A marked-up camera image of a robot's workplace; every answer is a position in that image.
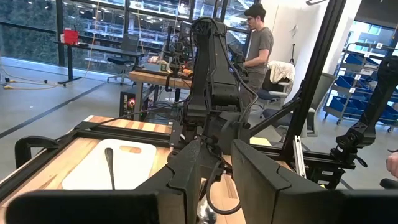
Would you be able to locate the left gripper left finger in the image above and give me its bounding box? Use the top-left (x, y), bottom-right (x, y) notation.
top-left (135, 139), bottom-right (203, 224)

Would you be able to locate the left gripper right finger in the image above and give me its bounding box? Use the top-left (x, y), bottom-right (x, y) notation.
top-left (231, 139), bottom-right (343, 224)

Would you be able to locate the dark metal spoon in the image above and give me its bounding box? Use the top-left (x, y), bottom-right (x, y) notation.
top-left (104, 147), bottom-right (116, 190)

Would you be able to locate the silver aluminium profile piece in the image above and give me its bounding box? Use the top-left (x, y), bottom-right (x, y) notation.
top-left (292, 135), bottom-right (308, 179)

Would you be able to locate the white plastic tray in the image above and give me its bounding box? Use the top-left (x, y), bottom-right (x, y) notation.
top-left (61, 138), bottom-right (158, 190)

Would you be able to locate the computer tower with coloured lights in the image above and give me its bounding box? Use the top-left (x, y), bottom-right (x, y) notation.
top-left (119, 91), bottom-right (146, 121)

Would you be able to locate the grey office chair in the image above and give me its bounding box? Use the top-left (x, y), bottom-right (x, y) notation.
top-left (262, 72), bottom-right (338, 138)
top-left (256, 60), bottom-right (297, 113)

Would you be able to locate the wooden-topped workbench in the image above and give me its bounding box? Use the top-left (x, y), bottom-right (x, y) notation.
top-left (129, 54), bottom-right (195, 122)

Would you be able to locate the white cloth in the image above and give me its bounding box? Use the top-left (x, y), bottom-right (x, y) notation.
top-left (267, 60), bottom-right (296, 84)

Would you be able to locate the person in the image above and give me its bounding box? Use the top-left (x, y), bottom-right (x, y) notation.
top-left (238, 2), bottom-right (275, 111)

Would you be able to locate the black office chair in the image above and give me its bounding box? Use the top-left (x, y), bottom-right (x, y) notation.
top-left (106, 32), bottom-right (141, 84)

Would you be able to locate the person's hand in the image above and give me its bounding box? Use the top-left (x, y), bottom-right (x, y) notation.
top-left (385, 151), bottom-right (398, 179)

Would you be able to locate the blue storage bin rack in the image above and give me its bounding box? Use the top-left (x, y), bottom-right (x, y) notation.
top-left (322, 42), bottom-right (398, 133)

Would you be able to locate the black desk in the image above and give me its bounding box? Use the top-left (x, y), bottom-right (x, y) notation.
top-left (53, 40), bottom-right (146, 87)

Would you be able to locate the red box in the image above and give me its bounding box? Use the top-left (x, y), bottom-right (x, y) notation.
top-left (60, 27), bottom-right (81, 46)

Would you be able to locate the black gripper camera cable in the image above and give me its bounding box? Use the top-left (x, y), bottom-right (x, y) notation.
top-left (206, 160), bottom-right (243, 216)

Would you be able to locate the black cabled mount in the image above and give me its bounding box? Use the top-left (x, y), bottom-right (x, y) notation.
top-left (329, 55), bottom-right (398, 170)

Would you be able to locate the yellow floor cable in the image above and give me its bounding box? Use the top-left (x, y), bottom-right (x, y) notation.
top-left (0, 76), bottom-right (60, 91)

